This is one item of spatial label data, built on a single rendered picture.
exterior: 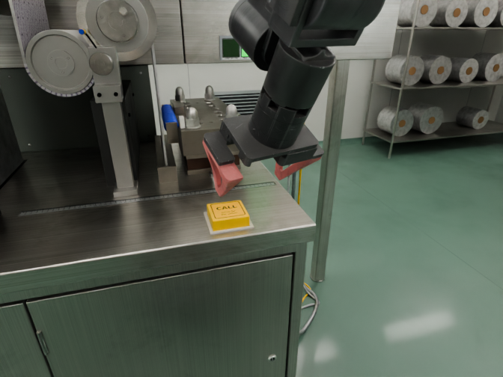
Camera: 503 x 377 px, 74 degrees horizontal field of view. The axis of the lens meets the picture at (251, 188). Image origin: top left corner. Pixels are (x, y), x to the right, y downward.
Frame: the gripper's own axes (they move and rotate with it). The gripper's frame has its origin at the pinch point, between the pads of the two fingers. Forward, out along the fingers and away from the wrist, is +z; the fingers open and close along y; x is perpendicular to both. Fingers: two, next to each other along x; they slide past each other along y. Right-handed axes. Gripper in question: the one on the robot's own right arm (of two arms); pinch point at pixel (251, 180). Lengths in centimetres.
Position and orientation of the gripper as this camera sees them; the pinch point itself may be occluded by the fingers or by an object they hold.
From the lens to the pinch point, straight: 45.5
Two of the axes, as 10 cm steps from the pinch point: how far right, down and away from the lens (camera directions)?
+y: -8.4, 2.3, -5.0
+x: 4.8, 7.6, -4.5
